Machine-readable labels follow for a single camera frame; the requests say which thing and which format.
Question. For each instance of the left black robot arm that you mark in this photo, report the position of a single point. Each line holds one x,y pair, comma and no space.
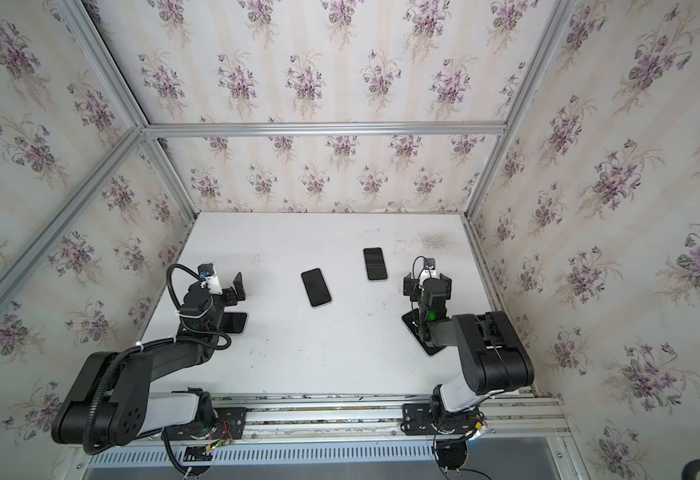
112,403

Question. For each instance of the aluminium cage frame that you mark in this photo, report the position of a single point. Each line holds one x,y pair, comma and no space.
147,135

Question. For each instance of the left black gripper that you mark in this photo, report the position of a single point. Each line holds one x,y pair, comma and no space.
230,295

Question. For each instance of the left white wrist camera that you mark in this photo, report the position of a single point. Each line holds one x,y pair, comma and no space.
210,278

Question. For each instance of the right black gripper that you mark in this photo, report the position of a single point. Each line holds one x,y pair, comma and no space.
427,284

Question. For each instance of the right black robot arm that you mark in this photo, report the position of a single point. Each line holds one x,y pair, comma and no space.
492,358

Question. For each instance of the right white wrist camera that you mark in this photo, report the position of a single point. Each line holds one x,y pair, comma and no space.
424,268

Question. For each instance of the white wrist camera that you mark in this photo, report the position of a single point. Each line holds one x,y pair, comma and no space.
424,268
210,278

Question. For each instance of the phone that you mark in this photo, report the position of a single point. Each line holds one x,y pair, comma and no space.
234,323
316,288
410,320
375,264

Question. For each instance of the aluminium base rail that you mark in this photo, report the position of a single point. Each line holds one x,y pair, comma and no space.
337,417

